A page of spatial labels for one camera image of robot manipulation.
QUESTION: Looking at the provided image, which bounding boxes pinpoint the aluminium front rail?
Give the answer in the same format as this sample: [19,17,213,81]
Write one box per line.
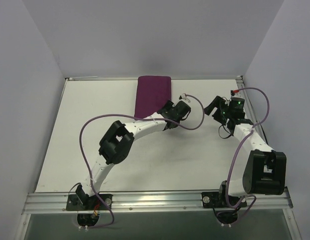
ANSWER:
[22,189,293,214]

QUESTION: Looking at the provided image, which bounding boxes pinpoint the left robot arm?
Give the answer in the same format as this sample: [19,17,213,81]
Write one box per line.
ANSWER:
[76,100,191,210]

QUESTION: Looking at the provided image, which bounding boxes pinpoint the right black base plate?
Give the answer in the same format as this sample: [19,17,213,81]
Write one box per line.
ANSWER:
[201,191,247,209]

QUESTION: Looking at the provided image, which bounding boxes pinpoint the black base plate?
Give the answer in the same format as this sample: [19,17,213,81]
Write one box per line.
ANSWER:
[201,191,247,209]
[66,193,107,211]

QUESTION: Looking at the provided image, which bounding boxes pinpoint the aluminium right rail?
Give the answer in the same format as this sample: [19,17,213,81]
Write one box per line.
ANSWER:
[235,75,280,189]

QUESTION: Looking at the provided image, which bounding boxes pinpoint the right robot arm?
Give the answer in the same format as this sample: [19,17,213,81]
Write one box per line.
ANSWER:
[204,96,286,207]

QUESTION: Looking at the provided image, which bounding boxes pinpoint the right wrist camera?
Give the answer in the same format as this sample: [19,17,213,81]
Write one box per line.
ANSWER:
[229,90,245,113]

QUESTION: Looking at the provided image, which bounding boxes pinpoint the aluminium rail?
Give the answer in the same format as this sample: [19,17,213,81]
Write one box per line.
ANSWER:
[235,75,280,189]
[22,189,293,214]

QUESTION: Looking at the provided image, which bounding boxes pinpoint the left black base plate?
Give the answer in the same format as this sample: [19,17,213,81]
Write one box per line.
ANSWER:
[66,193,107,211]

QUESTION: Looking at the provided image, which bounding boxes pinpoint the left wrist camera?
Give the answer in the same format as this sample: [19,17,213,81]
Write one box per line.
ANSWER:
[179,93,191,103]

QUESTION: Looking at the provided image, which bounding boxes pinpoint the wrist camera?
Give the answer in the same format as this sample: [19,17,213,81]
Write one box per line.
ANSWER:
[179,93,191,103]
[229,90,245,113]

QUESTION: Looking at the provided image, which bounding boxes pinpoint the purple cloth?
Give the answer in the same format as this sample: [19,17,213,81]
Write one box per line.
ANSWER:
[134,75,172,119]

